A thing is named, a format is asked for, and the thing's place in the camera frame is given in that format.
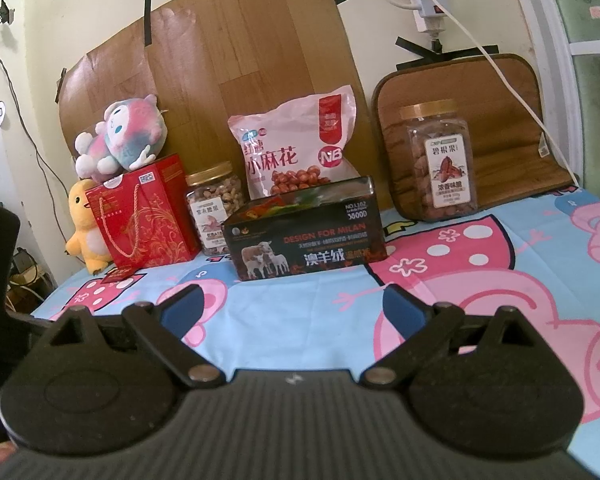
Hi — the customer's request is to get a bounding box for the pink snack bag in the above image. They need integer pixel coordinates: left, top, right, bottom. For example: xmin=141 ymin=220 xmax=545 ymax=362
xmin=227 ymin=86 xmax=358 ymax=200

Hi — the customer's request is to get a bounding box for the yellow duck plush toy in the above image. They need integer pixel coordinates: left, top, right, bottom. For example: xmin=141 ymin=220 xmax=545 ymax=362
xmin=66 ymin=179 xmax=112 ymax=275

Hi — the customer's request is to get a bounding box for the pecan jar gold lid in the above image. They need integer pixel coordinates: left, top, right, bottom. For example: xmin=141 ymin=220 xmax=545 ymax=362
xmin=400 ymin=99 xmax=478 ymax=222

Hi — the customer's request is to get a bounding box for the brown wood-pattern board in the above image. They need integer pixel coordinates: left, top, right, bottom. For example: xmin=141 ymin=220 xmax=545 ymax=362
xmin=59 ymin=0 xmax=392 ymax=208

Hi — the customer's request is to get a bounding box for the red gift bag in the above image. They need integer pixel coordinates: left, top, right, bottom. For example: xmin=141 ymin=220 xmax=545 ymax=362
xmin=86 ymin=155 xmax=200 ymax=270

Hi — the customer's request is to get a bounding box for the white cable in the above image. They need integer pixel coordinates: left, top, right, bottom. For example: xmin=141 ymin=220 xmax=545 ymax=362
xmin=374 ymin=0 xmax=581 ymax=187

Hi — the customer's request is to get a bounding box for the pig cartoon blue tablecloth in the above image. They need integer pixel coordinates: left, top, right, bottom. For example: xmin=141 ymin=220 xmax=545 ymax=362
xmin=36 ymin=188 xmax=600 ymax=475

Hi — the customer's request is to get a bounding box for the small red card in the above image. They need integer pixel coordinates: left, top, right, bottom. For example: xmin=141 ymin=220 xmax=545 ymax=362
xmin=102 ymin=268 xmax=145 ymax=284

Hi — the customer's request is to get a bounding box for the cashew jar gold lid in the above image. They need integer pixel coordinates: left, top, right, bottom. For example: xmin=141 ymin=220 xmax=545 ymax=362
xmin=186 ymin=162 xmax=245 ymax=256

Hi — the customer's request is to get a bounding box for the person hand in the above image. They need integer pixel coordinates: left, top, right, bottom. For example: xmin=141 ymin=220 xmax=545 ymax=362
xmin=0 ymin=441 xmax=18 ymax=465

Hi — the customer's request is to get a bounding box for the black sheep print box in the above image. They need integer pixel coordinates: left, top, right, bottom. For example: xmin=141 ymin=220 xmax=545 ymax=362
xmin=222 ymin=177 xmax=387 ymax=281

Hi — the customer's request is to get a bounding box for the pink blue plush toy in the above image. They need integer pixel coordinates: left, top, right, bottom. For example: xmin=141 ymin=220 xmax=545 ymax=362
xmin=74 ymin=94 xmax=168 ymax=183

